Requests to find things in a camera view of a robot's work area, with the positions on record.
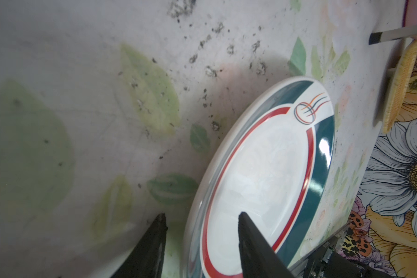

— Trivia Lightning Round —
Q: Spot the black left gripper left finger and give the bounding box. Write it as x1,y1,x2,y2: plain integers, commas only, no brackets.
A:
111,213,167,278

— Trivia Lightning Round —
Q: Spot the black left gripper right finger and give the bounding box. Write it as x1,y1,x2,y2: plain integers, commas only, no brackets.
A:
238,212,293,278

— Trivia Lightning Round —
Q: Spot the white plate green red rim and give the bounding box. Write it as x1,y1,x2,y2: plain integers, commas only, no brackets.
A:
180,76,335,278

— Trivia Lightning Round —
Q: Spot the yellow woven-pattern tray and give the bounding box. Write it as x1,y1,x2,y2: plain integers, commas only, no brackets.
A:
382,40,417,134

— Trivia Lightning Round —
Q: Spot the chrome two-tier dish rack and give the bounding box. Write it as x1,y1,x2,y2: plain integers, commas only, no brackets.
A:
368,25,417,45

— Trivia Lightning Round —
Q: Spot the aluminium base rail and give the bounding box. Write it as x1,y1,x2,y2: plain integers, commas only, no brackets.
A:
288,222,397,278

